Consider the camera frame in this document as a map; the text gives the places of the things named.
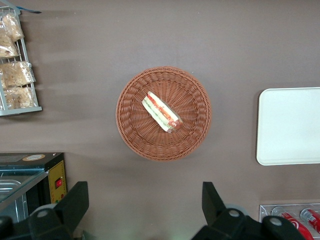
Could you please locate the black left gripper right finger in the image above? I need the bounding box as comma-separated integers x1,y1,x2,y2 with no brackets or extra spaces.
191,181,305,240

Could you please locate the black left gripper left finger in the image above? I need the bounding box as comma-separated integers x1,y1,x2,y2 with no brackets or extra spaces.
0,181,90,240

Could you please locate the cream plastic tray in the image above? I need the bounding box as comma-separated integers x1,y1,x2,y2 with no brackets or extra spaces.
256,86,320,167

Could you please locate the black food warmer yellow panel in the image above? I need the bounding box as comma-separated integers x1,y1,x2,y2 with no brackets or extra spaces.
0,151,68,224

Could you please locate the clear acrylic bottle rack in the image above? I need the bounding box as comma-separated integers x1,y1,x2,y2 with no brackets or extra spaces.
259,203,320,240

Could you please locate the red cola bottle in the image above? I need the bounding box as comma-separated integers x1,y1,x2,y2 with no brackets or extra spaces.
299,208,320,232
271,206,315,240

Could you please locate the round brown wicker basket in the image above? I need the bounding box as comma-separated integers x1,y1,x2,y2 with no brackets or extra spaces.
115,65,213,162

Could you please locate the wrapped triangle sandwich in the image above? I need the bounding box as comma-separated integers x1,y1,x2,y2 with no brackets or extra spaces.
141,90,183,134

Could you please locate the clear bag of snacks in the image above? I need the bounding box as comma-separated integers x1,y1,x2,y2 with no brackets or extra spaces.
2,86,36,110
1,13,25,43
0,61,36,89
0,32,21,59

